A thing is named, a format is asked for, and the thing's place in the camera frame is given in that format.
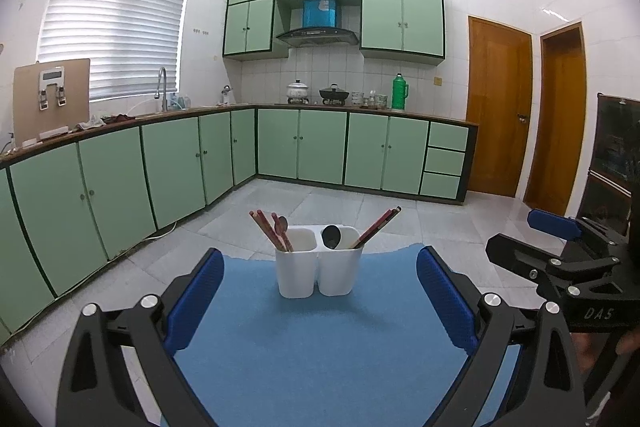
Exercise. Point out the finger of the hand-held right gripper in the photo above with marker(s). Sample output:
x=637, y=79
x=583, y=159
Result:
x=515, y=254
x=550, y=222

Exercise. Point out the green lower kitchen cabinets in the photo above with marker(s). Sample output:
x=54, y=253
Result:
x=125, y=187

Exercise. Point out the person's right hand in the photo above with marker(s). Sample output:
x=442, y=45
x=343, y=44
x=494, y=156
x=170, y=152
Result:
x=627, y=346

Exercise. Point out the green upper kitchen cabinets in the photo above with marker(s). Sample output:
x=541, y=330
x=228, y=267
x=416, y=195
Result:
x=400, y=17

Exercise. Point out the black wok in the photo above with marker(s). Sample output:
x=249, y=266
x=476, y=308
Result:
x=334, y=94

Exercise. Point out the black range hood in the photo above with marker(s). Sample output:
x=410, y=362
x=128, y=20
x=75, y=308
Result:
x=317, y=38

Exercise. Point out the red flower-pattern bamboo chopstick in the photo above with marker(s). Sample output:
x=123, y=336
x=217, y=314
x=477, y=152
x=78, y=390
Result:
x=265, y=232

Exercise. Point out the black spoon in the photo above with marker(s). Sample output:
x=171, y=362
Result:
x=331, y=236

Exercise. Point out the metal kitchen faucet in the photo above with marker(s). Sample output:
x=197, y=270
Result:
x=162, y=87

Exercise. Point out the blue table mat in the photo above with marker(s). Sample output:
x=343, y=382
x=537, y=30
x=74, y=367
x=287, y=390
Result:
x=320, y=357

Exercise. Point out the red patterned bamboo chopstick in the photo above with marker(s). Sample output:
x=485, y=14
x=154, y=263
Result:
x=283, y=234
x=272, y=232

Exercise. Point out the black gold-banded chopstick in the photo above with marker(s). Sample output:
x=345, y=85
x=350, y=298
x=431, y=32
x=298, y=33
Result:
x=375, y=223

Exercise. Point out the white window blinds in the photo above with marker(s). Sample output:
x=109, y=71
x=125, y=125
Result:
x=110, y=22

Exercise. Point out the green kitchen cabinets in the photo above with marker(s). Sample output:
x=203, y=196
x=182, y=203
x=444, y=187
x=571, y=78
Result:
x=125, y=187
x=400, y=17

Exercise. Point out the white cooking pot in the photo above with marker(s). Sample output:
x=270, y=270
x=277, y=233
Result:
x=297, y=91

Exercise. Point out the green thermos flask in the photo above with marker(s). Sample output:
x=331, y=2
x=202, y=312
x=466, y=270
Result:
x=398, y=92

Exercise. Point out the red striped bamboo chopstick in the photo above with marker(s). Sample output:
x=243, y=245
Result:
x=384, y=223

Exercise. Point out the white two-compartment utensil holder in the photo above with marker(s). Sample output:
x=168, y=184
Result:
x=300, y=272

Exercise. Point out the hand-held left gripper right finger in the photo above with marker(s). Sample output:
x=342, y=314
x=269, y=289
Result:
x=447, y=302

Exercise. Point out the black framed cabinet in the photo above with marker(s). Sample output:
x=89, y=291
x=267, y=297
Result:
x=612, y=157

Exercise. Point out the plain wooden door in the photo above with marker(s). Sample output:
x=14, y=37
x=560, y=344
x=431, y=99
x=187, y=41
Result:
x=557, y=127

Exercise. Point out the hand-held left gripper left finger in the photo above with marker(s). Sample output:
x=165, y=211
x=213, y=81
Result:
x=197, y=302

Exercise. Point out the crumpled cloth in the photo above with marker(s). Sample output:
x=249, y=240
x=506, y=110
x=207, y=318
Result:
x=95, y=123

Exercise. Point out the wooden board with clamps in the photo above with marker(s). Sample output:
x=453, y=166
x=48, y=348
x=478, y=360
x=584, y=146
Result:
x=30, y=112

